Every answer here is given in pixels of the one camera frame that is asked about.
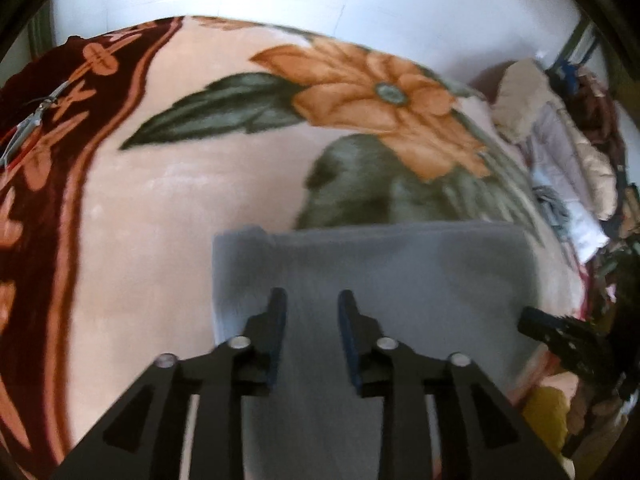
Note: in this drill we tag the grey sweat pants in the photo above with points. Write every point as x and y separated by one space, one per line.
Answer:
440 287

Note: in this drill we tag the beige puffer jacket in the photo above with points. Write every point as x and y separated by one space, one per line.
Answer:
526 107

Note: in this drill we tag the silver scissors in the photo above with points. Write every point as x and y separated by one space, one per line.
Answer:
16 136

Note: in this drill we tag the floral plush blanket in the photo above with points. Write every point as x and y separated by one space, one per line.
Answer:
173 132

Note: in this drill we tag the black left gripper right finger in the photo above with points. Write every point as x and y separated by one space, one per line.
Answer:
441 418

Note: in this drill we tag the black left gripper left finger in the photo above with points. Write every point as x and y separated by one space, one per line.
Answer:
142 434

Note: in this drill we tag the folded grey striped cloth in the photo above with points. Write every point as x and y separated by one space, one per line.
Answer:
552 207

